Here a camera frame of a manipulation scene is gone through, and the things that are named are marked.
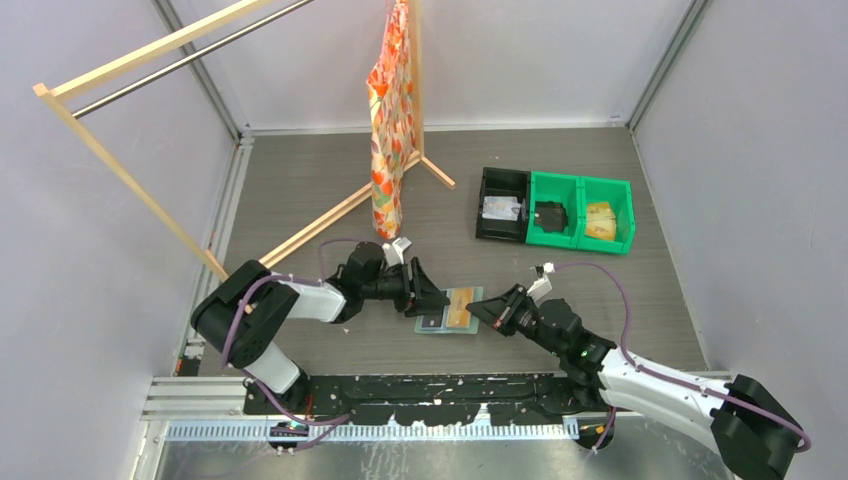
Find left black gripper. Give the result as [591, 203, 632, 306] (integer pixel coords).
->
[361, 257, 449, 316]

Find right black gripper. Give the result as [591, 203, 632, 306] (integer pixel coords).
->
[467, 283, 566, 357]

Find orange credit card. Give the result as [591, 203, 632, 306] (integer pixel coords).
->
[444, 287, 476, 329]

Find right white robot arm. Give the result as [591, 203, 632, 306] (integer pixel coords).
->
[466, 285, 811, 479]

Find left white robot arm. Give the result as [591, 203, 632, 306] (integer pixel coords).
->
[190, 238, 450, 414]

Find white cards in bin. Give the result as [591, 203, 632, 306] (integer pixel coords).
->
[481, 196, 522, 222]

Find black cards in bin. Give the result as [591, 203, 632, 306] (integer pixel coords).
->
[530, 201, 570, 234]

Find black storage bin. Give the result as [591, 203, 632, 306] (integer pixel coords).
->
[475, 167, 531, 244]

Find green bin middle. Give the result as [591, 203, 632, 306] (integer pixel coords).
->
[525, 171, 585, 250]

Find green bin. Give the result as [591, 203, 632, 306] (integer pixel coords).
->
[525, 171, 585, 250]
[577, 176, 636, 255]

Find green bin right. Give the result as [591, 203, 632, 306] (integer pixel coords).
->
[577, 176, 636, 255]

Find orange floral hanging cloth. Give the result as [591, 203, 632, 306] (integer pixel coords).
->
[366, 1, 416, 239]

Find wooden clothes rack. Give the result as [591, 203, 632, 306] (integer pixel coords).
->
[33, 0, 457, 283]

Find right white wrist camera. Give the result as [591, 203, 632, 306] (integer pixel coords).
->
[527, 262, 556, 302]

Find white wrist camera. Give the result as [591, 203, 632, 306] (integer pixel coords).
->
[382, 237, 412, 267]
[527, 262, 556, 302]

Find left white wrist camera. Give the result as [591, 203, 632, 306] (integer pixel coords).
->
[382, 237, 412, 267]

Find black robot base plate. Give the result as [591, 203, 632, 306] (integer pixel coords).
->
[242, 373, 613, 427]

